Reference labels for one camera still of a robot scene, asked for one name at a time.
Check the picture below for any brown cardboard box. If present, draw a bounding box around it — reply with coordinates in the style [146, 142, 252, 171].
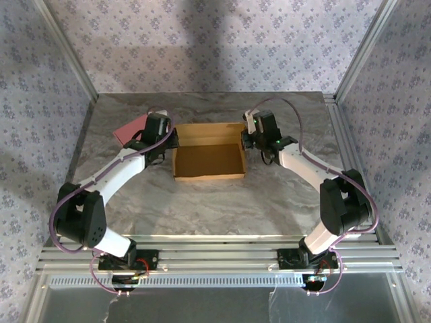
[171, 122, 247, 182]

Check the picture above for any pink flat box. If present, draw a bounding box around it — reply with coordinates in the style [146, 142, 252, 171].
[112, 114, 149, 146]

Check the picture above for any small circuit board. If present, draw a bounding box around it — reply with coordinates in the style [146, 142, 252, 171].
[112, 273, 149, 292]
[302, 273, 328, 290]

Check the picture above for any grey metal lower shelf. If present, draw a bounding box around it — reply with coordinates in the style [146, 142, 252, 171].
[42, 285, 410, 323]

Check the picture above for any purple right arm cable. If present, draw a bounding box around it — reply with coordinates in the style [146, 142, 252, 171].
[247, 97, 380, 252]

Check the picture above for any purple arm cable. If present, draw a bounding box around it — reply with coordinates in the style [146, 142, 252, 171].
[48, 106, 174, 253]
[247, 97, 380, 252]

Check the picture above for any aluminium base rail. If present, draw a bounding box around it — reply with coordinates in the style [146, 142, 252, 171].
[36, 234, 403, 274]

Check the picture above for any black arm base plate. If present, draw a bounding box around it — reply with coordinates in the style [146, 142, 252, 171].
[97, 248, 160, 271]
[277, 248, 339, 270]

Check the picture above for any aluminium frame post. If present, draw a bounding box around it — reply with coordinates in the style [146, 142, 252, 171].
[335, 0, 399, 102]
[33, 0, 100, 104]

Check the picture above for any slotted grey cable duct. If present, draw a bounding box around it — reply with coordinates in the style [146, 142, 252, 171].
[50, 273, 306, 287]

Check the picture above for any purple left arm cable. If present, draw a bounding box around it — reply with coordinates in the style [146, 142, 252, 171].
[48, 106, 174, 253]

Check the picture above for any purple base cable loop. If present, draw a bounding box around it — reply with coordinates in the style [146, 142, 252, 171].
[304, 248, 344, 297]
[89, 254, 151, 297]

